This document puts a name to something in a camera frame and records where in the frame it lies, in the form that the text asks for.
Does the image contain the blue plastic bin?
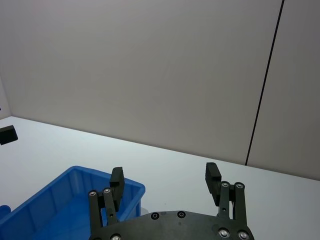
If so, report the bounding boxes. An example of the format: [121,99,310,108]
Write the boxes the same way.
[0,165,146,240]

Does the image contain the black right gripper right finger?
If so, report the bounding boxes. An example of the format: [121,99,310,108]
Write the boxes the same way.
[205,162,249,226]

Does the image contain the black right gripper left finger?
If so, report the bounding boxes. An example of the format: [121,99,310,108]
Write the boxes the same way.
[88,166,125,237]

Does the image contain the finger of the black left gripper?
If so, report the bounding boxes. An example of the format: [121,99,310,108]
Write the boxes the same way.
[0,124,18,146]

